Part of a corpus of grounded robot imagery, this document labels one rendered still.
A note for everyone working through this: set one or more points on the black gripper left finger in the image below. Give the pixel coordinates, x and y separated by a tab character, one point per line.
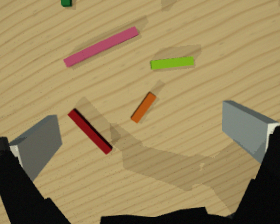
33	149

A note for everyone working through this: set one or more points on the pink rod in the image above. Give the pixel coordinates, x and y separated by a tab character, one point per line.
101	46

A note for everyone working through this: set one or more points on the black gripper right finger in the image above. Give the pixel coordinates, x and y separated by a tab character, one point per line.
252	131

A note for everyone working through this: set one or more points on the orange rod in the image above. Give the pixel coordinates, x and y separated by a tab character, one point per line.
143	107

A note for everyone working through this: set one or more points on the red rod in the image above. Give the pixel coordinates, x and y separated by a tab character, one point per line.
90	131

